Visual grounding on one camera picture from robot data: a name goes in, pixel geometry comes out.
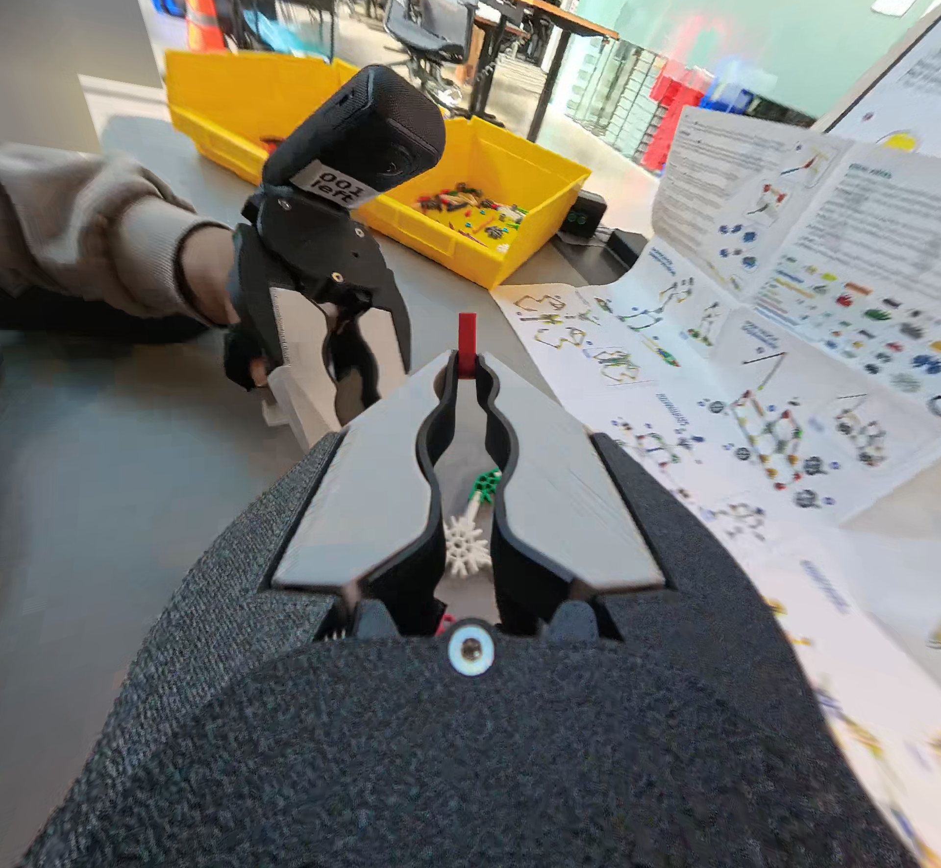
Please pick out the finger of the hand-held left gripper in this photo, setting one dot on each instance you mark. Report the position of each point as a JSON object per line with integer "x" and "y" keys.
{"x": 385, "y": 354}
{"x": 306, "y": 361}

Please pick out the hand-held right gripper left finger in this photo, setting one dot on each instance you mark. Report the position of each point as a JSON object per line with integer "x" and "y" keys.
{"x": 360, "y": 516}

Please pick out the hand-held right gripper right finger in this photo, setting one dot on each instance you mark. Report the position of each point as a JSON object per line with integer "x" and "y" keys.
{"x": 581, "y": 516}

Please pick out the colourful rod connector toy model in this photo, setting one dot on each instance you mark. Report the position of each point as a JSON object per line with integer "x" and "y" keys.
{"x": 468, "y": 538}

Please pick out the yellow plastic bin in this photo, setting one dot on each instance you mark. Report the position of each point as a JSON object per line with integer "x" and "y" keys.
{"x": 235, "y": 89}
{"x": 507, "y": 156}

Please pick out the person's left forearm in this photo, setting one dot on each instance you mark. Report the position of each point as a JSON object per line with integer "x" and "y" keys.
{"x": 88, "y": 222}

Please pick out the person's left hand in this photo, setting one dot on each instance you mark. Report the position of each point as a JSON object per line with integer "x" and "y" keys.
{"x": 213, "y": 273}

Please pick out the pile of small building parts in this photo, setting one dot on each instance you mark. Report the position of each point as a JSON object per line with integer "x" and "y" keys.
{"x": 474, "y": 214}

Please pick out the black box with green light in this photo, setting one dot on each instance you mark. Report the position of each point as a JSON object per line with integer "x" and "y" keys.
{"x": 584, "y": 214}

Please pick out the grey office chair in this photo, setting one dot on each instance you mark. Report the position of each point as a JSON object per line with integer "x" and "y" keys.
{"x": 427, "y": 9}

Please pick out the black flat box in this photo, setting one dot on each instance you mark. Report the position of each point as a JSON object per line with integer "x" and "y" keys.
{"x": 625, "y": 248}

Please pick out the wooden office table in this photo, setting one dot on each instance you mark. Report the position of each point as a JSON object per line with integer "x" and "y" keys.
{"x": 544, "y": 16}

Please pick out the white building instruction sheet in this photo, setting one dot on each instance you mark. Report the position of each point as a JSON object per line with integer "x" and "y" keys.
{"x": 824, "y": 251}

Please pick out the red plastic bin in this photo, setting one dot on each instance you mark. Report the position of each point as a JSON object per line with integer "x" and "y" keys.
{"x": 674, "y": 104}

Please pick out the blue plastic bin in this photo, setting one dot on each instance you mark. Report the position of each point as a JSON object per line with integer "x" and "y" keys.
{"x": 728, "y": 92}

